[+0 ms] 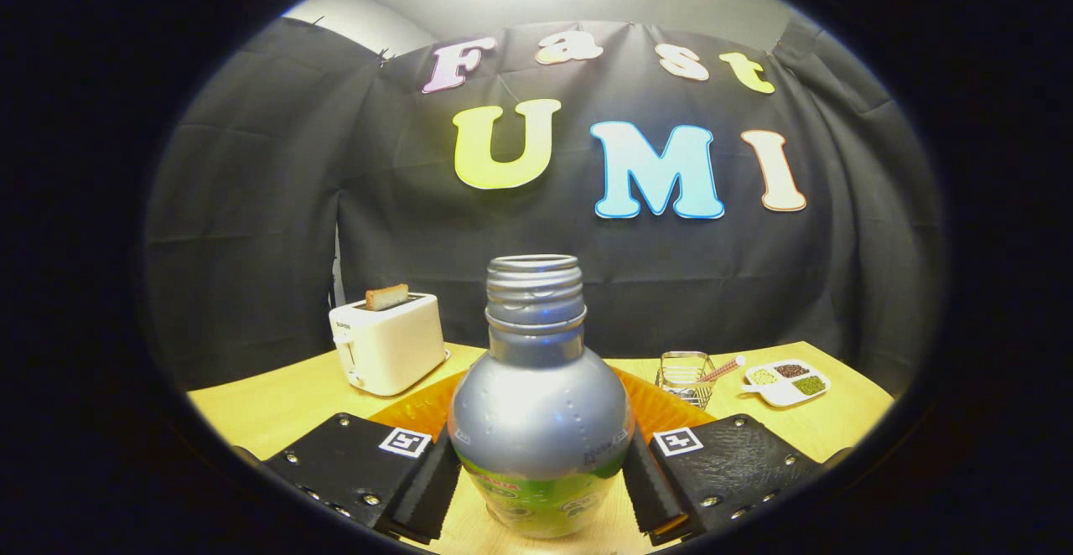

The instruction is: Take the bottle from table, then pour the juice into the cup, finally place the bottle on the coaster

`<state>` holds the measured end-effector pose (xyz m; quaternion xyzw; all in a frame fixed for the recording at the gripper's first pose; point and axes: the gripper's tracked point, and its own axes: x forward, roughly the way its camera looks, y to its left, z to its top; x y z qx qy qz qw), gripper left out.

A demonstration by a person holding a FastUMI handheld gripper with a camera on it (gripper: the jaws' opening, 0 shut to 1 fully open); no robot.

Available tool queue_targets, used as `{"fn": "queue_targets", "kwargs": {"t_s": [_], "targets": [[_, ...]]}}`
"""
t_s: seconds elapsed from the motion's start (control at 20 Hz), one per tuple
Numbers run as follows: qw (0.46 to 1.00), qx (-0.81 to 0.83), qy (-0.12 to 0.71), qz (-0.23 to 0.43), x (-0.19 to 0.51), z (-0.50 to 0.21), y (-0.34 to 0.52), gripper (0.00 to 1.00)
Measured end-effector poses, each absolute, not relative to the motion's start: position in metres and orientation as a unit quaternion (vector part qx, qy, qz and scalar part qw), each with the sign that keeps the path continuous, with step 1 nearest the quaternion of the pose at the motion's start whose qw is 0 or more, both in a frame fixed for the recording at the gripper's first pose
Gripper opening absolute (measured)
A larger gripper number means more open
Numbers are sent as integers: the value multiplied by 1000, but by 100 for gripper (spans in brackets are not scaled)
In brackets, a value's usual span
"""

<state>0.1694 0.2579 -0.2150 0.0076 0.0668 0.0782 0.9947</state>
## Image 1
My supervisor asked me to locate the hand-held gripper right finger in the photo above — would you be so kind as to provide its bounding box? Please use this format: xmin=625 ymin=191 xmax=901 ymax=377
xmin=616 ymin=368 xmax=854 ymax=547

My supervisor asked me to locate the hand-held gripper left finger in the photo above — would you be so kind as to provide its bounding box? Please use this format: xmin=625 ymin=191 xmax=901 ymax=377
xmin=256 ymin=369 xmax=470 ymax=546

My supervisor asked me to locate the silver bottle with green label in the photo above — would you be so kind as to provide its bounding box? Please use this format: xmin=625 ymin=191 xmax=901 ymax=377
xmin=447 ymin=254 xmax=635 ymax=539

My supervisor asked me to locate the white toaster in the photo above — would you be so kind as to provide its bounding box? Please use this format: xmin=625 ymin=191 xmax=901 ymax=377
xmin=329 ymin=292 xmax=450 ymax=397

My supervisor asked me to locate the thin pink stick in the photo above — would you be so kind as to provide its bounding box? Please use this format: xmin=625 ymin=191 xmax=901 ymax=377
xmin=696 ymin=355 xmax=747 ymax=385

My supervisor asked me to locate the white divided dish of beans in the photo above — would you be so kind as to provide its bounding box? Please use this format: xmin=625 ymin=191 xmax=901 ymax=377
xmin=740 ymin=359 xmax=832 ymax=408

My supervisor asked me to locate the wooden table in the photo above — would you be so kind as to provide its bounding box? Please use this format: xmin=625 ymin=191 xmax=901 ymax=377
xmin=186 ymin=340 xmax=896 ymax=555

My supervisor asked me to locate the toast slice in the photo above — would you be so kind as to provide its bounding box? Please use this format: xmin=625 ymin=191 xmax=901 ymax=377
xmin=365 ymin=283 xmax=411 ymax=312

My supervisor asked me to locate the black backdrop cloth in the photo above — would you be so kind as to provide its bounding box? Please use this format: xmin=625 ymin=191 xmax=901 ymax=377
xmin=143 ymin=14 xmax=948 ymax=397

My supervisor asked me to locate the square wire mesh holder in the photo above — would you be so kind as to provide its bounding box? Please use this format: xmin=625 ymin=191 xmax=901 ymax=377
xmin=655 ymin=351 xmax=718 ymax=410

